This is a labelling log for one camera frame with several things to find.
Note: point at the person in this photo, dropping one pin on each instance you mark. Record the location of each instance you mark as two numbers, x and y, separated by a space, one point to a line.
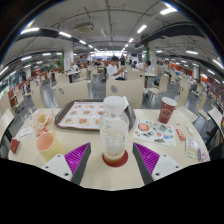
147 67
114 70

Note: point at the group of ceiling lights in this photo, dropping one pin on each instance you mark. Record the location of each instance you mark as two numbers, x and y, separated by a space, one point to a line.
168 10

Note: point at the white crumpled napkin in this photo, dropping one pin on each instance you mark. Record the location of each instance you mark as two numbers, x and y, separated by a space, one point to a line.
126 102

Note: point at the beige chair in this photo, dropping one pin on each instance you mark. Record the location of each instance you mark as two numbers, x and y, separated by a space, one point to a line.
125 91
71 93

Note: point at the flat round red coaster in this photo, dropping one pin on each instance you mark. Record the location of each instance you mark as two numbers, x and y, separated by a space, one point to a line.
124 161

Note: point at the clear plastic packet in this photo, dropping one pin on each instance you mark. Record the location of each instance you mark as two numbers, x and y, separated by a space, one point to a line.
192 148

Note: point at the group of beige chairs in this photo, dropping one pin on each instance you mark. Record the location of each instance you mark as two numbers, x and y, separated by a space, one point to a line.
163 85

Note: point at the white paper card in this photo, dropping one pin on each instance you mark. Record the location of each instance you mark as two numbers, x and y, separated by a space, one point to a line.
26 131

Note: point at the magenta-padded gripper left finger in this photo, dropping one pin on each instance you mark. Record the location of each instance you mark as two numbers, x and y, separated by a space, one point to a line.
58 165

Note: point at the small red sauce packet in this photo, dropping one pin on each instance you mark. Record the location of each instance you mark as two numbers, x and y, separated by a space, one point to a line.
180 134

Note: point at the colourful printed leaflet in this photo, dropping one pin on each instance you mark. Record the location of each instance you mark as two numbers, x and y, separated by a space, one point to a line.
155 133

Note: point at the red paper cup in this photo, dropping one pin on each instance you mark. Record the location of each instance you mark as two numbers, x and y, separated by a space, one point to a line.
166 111

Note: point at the pale yellow cup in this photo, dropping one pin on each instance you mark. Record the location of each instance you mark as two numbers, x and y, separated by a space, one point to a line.
50 148

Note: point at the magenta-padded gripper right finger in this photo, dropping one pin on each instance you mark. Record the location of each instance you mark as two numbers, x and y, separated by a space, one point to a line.
165 166

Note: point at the crumpled food wrapper bag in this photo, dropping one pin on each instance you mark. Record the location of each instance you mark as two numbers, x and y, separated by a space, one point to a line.
42 121

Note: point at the dark tray with menu paper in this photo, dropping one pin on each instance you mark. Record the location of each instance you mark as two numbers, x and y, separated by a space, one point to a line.
81 115

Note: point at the clear plastic bottle white cap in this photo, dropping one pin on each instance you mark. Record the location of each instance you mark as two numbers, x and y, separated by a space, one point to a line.
114 133

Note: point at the ceiling air conditioner unit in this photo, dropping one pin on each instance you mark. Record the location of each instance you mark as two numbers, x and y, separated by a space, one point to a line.
84 26

